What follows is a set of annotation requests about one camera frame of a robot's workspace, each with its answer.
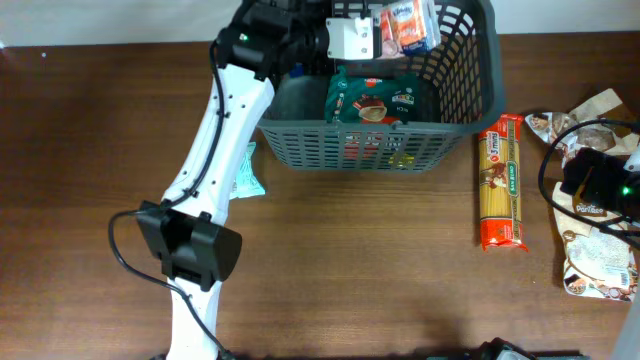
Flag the Kleenex tissue multipack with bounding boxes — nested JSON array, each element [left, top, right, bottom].
[[372, 0, 441, 59]]

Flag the cream Pantree pouch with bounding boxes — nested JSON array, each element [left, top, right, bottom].
[[554, 210, 638, 302]]

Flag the light teal snack packet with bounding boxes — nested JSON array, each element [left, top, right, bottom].
[[230, 142, 266, 199]]

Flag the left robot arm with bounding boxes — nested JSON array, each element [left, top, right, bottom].
[[130, 1, 380, 359]]

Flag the yellow red spaghetti packet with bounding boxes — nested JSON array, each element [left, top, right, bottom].
[[478, 114, 528, 251]]

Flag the brown white snack bag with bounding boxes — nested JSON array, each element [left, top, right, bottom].
[[525, 88, 639, 166]]

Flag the green Nescafe coffee bag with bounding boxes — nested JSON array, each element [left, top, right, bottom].
[[323, 64, 421, 166]]

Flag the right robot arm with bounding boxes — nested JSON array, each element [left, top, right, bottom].
[[561, 148, 639, 360]]

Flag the dark grey plastic basket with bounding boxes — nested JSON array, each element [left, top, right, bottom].
[[259, 0, 505, 172]]

